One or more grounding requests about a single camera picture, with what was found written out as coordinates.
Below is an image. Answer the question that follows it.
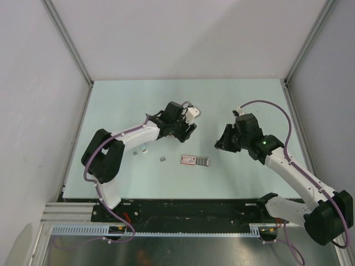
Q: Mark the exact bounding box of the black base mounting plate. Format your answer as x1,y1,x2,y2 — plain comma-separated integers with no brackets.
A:
91,199,282,233

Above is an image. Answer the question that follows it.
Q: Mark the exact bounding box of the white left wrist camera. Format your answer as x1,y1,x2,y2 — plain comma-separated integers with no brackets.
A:
184,106,201,125

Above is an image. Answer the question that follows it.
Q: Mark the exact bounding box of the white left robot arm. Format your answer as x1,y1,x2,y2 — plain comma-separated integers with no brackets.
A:
81,101,201,222

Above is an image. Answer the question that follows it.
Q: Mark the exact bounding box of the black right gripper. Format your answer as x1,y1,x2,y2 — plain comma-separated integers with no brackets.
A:
215,124,250,153

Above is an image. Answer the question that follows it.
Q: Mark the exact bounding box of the red white staple box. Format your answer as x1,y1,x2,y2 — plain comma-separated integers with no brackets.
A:
180,155,210,167

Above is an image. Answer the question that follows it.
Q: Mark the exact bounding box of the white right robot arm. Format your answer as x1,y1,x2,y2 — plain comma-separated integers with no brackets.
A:
215,110,353,245

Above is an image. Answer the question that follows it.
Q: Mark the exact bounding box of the aluminium frame rail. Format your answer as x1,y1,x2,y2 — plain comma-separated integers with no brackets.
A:
41,202,95,224

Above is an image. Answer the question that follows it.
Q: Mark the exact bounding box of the grey slotted cable duct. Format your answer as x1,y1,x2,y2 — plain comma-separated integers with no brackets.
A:
51,224,260,238

